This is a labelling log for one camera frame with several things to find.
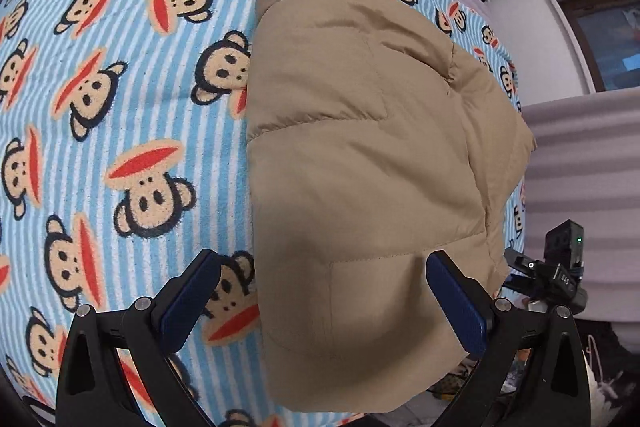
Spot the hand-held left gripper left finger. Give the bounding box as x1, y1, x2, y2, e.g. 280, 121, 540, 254
55, 248, 222, 427

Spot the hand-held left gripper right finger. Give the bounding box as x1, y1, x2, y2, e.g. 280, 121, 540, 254
424, 250, 592, 427

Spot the beige puffer jacket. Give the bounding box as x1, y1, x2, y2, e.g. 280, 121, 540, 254
245, 0, 536, 413

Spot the white bag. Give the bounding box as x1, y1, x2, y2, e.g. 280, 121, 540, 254
580, 332, 632, 414

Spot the dark framed window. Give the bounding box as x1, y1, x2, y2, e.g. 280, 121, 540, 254
555, 0, 640, 94

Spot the monkey print striped blanket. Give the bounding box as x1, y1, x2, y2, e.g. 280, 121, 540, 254
0, 0, 528, 427

